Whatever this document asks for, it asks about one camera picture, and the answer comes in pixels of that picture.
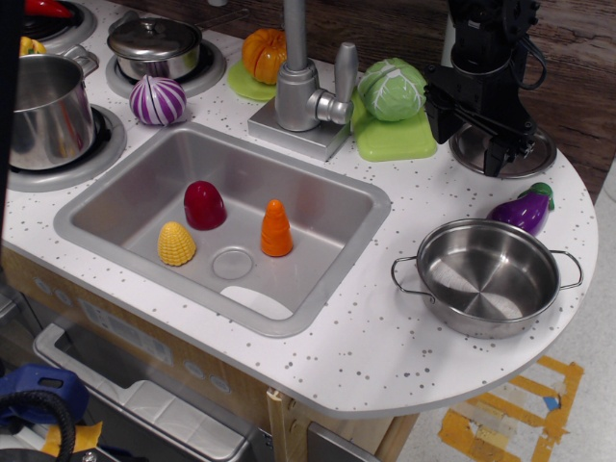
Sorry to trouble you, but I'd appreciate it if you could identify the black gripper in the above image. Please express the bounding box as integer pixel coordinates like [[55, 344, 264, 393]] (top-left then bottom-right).
[[424, 64, 538, 177]]

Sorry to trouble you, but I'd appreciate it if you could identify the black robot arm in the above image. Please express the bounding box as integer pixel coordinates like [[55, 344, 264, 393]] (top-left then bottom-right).
[[424, 1, 547, 177]]

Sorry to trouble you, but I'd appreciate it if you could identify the purple toy eggplant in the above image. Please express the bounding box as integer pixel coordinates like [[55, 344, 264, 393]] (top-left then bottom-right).
[[486, 182, 554, 236]]

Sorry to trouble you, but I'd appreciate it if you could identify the lidded steel pot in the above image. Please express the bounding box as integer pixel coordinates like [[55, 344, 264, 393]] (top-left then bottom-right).
[[107, 13, 202, 81]]

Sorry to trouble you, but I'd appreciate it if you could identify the tall steel pot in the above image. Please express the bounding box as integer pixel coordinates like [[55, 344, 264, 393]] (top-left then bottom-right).
[[10, 45, 98, 170]]

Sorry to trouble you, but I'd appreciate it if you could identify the round steel lid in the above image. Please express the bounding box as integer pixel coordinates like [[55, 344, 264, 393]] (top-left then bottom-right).
[[448, 120, 558, 180]]

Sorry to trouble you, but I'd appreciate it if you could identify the green cutting board right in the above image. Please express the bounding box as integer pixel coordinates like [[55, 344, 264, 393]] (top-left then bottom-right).
[[351, 90, 437, 162]]

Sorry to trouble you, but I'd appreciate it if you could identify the green cutting board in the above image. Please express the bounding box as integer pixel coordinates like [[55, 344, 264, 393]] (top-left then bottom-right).
[[227, 61, 276, 101], [351, 90, 437, 162]]

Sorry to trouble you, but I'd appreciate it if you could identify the green toy cabbage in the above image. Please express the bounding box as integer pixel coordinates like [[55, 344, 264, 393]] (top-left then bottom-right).
[[357, 58, 427, 122]]

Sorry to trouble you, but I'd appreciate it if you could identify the silver toy faucet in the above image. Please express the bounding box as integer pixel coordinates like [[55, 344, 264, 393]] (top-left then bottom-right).
[[247, 0, 358, 162]]

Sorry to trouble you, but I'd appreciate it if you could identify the orange toy carrot piece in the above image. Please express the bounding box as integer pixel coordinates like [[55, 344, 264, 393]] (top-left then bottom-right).
[[261, 199, 294, 257]]

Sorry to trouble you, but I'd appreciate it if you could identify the orange toy pumpkin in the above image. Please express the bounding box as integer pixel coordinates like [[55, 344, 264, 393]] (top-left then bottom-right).
[[242, 28, 287, 85]]

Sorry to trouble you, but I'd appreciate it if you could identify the green cutting board left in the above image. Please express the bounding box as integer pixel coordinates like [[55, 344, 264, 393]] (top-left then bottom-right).
[[227, 61, 276, 101]]

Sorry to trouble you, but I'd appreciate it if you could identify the back right stove burner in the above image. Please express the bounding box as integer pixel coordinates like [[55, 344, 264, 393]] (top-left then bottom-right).
[[106, 36, 226, 97]]

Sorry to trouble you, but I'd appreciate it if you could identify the stove burner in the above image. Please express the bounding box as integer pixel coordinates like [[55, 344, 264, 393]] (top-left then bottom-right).
[[106, 36, 226, 97], [8, 105, 127, 193], [20, 1, 97, 54]]

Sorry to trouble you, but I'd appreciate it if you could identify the red toy vegetable piece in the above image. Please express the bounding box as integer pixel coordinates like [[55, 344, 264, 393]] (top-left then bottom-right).
[[184, 180, 227, 231]]

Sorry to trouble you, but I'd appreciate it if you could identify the yellow toy corn piece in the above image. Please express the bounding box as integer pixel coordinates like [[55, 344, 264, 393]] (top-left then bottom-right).
[[157, 221, 196, 267]]

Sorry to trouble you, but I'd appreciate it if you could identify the purple striped toy onion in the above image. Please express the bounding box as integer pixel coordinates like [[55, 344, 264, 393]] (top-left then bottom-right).
[[129, 75, 187, 126]]

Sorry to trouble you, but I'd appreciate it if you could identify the grey sink basin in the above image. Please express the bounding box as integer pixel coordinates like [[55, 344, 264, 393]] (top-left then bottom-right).
[[54, 122, 391, 337]]

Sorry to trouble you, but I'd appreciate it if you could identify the wooden toy kitchen cabinet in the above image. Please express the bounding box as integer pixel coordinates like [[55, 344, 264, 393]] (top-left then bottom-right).
[[1, 247, 418, 461]]

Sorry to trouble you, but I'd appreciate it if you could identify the front left stove burner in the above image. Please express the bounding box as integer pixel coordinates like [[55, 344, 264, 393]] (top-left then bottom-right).
[[8, 105, 127, 193]]

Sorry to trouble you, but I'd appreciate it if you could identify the toy oven door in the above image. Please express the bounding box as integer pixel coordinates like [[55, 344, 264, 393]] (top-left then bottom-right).
[[33, 324, 274, 461]]

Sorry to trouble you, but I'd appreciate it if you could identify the back left stove burner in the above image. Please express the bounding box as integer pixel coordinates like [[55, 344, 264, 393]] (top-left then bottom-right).
[[20, 1, 97, 54]]

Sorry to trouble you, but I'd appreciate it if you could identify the yellow toy pepper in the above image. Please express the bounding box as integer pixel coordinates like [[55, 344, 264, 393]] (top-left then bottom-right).
[[19, 37, 47, 56]]

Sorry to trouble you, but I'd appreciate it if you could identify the red toy pepper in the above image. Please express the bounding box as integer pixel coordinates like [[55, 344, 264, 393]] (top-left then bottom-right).
[[24, 0, 73, 19]]

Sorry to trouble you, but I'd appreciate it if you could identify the blue clamp tool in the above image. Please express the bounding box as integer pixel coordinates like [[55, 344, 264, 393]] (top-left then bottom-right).
[[1, 364, 90, 432]]

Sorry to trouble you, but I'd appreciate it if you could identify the steel two-handled pan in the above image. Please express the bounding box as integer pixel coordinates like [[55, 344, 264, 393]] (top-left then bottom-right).
[[390, 218, 584, 340]]

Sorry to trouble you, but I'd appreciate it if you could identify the black braided cable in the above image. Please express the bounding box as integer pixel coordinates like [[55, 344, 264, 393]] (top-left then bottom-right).
[[0, 389, 78, 456]]

